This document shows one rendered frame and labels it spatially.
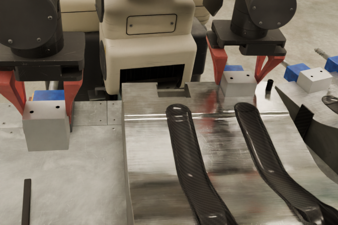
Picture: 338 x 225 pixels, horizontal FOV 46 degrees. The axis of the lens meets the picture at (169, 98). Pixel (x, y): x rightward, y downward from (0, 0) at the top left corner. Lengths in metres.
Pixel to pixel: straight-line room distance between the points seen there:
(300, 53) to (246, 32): 2.20
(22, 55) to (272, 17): 0.30
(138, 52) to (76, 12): 0.32
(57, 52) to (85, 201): 0.24
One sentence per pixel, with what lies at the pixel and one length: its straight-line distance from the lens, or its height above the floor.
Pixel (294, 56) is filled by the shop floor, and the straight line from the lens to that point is 2.74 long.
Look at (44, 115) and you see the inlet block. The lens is 0.50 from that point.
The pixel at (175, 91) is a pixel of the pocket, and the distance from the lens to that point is 0.68.
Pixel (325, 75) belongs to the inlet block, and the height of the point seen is 0.88.
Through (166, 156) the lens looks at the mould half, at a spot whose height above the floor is 0.88.
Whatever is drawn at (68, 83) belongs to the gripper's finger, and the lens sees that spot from 0.45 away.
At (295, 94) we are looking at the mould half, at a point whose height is 0.85.
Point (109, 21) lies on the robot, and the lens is 0.94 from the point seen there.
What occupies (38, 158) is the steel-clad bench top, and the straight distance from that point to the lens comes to 0.67.
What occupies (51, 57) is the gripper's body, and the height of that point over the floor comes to 1.04.
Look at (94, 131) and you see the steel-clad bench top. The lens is 0.70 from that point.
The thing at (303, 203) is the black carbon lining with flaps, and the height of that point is 0.91.
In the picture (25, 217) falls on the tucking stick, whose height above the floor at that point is 0.80.
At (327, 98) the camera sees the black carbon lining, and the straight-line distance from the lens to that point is 0.79.
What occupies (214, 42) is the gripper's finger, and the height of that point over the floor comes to 0.98.
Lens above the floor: 1.27
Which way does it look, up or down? 37 degrees down
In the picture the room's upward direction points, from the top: 5 degrees clockwise
